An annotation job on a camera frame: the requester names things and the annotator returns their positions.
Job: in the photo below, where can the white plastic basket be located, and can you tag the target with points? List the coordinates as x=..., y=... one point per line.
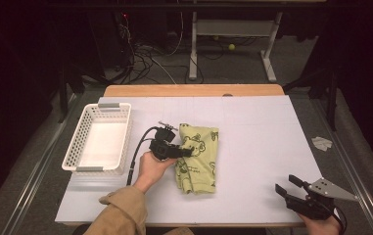
x=102, y=143

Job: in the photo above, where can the person's tan trouser leg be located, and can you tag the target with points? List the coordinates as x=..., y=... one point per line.
x=180, y=232

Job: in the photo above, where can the yellow tennis ball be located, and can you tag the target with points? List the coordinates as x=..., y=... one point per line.
x=231, y=47

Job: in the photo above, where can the person's left hand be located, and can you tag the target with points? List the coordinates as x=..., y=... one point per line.
x=151, y=173

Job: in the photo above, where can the white board sheet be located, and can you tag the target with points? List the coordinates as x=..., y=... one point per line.
x=256, y=147

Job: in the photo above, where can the metal floor rail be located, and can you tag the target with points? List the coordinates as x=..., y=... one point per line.
x=353, y=182
x=30, y=182

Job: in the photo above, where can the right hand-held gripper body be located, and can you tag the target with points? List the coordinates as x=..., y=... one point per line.
x=311, y=205

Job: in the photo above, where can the black stand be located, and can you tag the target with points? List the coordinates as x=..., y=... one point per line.
x=331, y=104
x=64, y=98

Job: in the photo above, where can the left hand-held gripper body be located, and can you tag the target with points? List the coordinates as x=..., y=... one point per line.
x=163, y=147

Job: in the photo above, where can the person's right hand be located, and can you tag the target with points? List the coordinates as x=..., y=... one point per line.
x=322, y=228

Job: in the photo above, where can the green printed baby romper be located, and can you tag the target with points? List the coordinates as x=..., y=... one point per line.
x=200, y=163

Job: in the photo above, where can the white desk frame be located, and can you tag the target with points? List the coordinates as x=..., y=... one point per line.
x=233, y=27

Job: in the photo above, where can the crumpled white paper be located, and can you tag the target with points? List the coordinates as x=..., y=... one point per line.
x=321, y=143

